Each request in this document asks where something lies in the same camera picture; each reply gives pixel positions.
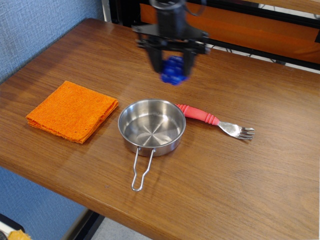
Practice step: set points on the yellow object at floor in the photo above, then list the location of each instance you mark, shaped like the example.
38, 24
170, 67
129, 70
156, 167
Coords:
11, 230

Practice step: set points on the blue toy grape bunch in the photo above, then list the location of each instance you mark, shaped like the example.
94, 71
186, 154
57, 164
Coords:
172, 71

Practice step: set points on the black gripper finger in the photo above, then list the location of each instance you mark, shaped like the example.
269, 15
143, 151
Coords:
188, 61
156, 58

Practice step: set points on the folded orange cloth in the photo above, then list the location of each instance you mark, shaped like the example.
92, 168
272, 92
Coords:
72, 112

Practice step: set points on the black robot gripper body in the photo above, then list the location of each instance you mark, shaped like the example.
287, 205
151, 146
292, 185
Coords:
172, 32

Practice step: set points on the black table leg frame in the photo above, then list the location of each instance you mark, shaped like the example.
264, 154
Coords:
85, 226

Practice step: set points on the small steel pan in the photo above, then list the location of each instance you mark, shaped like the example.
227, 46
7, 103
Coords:
150, 128

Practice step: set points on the orange board with black frame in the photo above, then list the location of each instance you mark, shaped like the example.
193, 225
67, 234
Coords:
240, 25

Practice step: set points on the fork with red handle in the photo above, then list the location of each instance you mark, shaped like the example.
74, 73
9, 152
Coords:
233, 130

